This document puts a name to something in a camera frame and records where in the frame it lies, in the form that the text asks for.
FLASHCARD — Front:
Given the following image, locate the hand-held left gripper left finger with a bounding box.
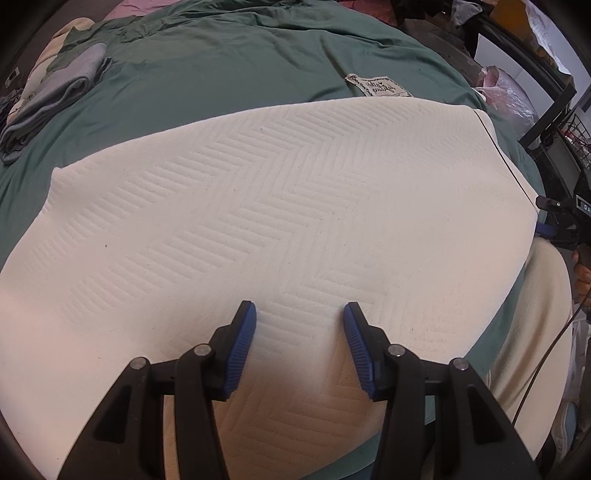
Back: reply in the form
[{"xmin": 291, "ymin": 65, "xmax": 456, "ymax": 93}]
[{"xmin": 58, "ymin": 300, "xmax": 257, "ymax": 480}]

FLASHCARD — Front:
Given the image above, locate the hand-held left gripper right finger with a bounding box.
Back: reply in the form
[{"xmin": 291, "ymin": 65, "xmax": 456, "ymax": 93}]
[{"xmin": 342, "ymin": 301, "xmax": 543, "ymax": 480}]

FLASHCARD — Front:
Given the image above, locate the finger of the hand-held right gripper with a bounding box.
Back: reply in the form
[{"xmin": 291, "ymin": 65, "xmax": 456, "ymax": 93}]
[
  {"xmin": 534, "ymin": 196, "xmax": 575, "ymax": 215},
  {"xmin": 536, "ymin": 222, "xmax": 566, "ymax": 241}
]

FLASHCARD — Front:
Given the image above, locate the cream textured blanket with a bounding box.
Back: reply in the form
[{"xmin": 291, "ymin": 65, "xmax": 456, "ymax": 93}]
[{"xmin": 0, "ymin": 97, "xmax": 539, "ymax": 480}]

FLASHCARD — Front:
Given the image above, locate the person's right hand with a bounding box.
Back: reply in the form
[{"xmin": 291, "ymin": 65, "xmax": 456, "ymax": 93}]
[{"xmin": 571, "ymin": 249, "xmax": 591, "ymax": 296}]

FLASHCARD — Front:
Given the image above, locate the black metal rack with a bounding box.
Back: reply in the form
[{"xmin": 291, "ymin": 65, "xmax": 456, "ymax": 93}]
[{"xmin": 462, "ymin": 0, "xmax": 591, "ymax": 241}]

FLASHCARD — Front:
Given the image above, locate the cream bed cover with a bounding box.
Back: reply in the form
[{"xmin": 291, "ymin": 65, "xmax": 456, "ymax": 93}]
[{"xmin": 489, "ymin": 240, "xmax": 575, "ymax": 416}]

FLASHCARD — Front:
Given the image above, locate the white plastic bag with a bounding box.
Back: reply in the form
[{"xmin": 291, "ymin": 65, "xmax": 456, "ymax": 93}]
[{"xmin": 475, "ymin": 67, "xmax": 541, "ymax": 139}]

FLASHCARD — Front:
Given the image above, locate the blue white slipper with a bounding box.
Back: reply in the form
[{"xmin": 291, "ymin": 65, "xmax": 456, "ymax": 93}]
[{"xmin": 551, "ymin": 401, "xmax": 579, "ymax": 460}]

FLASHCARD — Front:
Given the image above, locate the white duvet label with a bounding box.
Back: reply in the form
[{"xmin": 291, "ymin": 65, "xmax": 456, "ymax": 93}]
[{"xmin": 345, "ymin": 73, "xmax": 413, "ymax": 99}]

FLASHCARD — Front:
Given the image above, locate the green duvet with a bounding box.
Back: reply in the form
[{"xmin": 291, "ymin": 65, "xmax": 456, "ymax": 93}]
[{"xmin": 0, "ymin": 0, "xmax": 543, "ymax": 480}]

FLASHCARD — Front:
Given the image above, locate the grey folded cloth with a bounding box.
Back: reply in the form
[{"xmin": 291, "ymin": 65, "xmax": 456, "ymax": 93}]
[{"xmin": 0, "ymin": 43, "xmax": 114, "ymax": 165}]

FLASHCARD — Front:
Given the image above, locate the purple pillow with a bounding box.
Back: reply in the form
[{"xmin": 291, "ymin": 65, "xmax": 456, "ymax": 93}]
[{"xmin": 104, "ymin": 0, "xmax": 160, "ymax": 21}]

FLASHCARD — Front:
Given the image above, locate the cream goose plush toy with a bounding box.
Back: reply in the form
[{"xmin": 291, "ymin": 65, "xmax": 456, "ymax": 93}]
[{"xmin": 9, "ymin": 17, "xmax": 95, "ymax": 121}]

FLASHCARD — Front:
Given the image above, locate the black wire basket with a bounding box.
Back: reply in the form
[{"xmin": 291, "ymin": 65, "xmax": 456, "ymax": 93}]
[{"xmin": 561, "ymin": 111, "xmax": 591, "ymax": 167}]

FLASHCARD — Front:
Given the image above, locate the black cable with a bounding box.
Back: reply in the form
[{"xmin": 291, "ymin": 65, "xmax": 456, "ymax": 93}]
[{"xmin": 508, "ymin": 295, "xmax": 591, "ymax": 421}]

